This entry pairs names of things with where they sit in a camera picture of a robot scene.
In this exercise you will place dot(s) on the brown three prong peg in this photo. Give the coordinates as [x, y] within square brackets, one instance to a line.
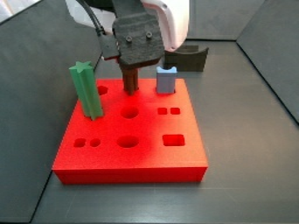
[130, 80]

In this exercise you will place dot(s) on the red peg board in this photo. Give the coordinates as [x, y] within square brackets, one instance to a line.
[145, 141]

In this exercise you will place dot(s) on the dark curved block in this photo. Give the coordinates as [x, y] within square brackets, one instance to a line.
[189, 58]

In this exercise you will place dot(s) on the green star peg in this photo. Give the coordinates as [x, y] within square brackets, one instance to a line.
[85, 81]

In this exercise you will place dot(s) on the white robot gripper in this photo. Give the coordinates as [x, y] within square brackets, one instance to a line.
[141, 41]

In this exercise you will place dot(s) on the blue notched block peg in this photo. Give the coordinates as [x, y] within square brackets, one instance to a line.
[166, 77]

